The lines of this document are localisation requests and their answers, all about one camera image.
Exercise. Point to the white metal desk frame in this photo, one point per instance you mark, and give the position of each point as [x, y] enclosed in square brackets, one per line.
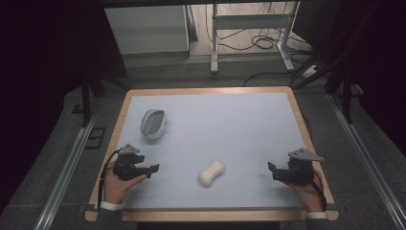
[249, 20]

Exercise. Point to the person's right hand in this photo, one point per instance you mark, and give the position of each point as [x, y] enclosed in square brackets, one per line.
[311, 196]

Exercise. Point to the black floor plate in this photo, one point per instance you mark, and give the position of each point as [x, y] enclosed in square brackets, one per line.
[95, 138]

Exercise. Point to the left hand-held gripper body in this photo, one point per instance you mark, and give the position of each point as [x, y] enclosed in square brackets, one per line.
[125, 167]

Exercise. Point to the black metal stand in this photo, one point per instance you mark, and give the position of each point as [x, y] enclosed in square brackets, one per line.
[85, 102]
[346, 96]

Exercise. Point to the white power strip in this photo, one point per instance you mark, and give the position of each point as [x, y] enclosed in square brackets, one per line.
[311, 71]

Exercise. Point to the white soap bar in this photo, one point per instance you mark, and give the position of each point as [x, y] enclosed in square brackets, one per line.
[210, 174]

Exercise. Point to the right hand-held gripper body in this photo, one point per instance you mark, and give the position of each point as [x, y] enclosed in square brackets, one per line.
[300, 172]

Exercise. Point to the white cabinet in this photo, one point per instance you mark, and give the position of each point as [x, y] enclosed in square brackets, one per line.
[146, 28]

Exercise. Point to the aluminium floor rail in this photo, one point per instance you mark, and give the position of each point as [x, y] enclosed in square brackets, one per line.
[367, 159]
[63, 179]

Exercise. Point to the light blue table mat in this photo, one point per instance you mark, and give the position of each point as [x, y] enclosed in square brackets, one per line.
[217, 127]

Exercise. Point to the wooden table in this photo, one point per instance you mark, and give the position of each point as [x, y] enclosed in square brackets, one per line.
[207, 216]

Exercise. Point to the white soap dish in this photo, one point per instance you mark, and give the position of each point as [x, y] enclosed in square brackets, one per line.
[153, 124]

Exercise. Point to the person's left hand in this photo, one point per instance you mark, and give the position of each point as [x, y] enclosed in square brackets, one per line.
[115, 190]

